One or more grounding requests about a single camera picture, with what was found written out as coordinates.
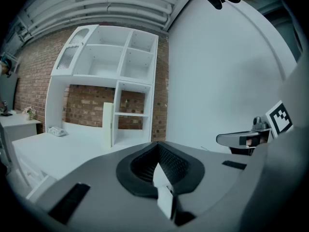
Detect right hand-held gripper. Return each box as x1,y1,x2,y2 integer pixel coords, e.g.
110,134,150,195
216,100,294,156

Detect small flower vase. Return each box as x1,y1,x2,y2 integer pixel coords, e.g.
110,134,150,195
22,106,37,121

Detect white leaning board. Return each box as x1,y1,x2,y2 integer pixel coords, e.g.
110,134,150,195
102,101,114,148

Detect fluted glass cabinet door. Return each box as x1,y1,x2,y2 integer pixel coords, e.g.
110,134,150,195
56,28,89,70

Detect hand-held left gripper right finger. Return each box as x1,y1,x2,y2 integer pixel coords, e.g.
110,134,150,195
158,141,260,232

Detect small white item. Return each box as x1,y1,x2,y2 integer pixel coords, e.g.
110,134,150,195
153,163,179,221

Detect white shelf unit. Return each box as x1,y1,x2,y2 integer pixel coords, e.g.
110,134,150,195
45,24,159,147

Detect clear plastic packet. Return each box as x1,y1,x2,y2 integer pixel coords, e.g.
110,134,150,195
47,126,67,138

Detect white side table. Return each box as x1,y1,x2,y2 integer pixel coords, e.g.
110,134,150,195
0,114,42,144

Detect white desk drawer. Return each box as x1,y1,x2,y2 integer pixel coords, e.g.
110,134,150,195
18,157,57,202

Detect white desk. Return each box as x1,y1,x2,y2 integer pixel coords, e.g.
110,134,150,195
11,122,155,181

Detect white ceiling pipes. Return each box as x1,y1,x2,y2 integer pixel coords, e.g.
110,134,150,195
23,0,175,37

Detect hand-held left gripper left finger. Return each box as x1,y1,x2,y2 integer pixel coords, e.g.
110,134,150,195
36,141,174,232

